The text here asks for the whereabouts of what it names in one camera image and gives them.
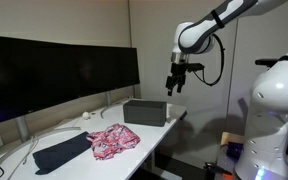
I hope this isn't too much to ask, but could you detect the white desk cable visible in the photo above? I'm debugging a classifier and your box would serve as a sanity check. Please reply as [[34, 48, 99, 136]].
[[6, 134, 41, 180]]

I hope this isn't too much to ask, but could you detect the purple blue object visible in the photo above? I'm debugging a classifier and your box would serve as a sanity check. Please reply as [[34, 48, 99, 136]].
[[225, 141, 244, 161]]

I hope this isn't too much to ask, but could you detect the white desk leg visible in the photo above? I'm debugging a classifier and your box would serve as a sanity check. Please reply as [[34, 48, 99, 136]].
[[147, 149, 159, 173]]

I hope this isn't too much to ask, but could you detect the orange and black tool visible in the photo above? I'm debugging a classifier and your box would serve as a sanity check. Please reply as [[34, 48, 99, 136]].
[[203, 161, 234, 178]]

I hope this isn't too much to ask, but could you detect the silver curved monitor stand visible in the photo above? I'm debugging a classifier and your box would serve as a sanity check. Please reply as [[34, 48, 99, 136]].
[[0, 114, 82, 180], [99, 90, 134, 120]]

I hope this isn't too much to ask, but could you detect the dark navy cloth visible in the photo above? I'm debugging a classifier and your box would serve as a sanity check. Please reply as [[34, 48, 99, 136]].
[[32, 130, 94, 176]]

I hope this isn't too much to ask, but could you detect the light wooden board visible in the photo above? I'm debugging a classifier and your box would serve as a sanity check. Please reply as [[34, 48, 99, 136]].
[[219, 131, 246, 148]]

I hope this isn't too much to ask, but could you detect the grey rectangular box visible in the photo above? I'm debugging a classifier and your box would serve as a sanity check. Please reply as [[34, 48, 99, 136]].
[[122, 99, 168, 128]]

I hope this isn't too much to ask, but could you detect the pink and blue floral cloth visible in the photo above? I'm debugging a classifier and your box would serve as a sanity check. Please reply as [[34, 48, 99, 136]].
[[85, 123, 142, 161]]

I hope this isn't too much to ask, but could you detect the small white ball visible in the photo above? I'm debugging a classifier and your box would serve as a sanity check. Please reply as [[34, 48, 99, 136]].
[[81, 111, 92, 121]]

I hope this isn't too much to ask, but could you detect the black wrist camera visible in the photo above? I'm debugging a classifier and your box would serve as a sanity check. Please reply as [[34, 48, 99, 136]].
[[186, 62, 206, 73]]

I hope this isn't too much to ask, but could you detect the black clamp bar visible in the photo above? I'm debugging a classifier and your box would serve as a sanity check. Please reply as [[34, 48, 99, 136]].
[[254, 57, 281, 68]]

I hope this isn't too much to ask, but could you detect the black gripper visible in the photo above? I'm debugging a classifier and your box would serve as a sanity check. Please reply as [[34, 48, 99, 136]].
[[165, 61, 188, 97]]

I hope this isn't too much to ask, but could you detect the wide black monitor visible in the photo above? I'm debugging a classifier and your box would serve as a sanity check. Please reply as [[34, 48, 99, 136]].
[[78, 44, 141, 99], [0, 34, 82, 129]]

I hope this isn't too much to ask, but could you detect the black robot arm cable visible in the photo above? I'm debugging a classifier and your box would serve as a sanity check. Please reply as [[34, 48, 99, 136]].
[[192, 33, 226, 87]]

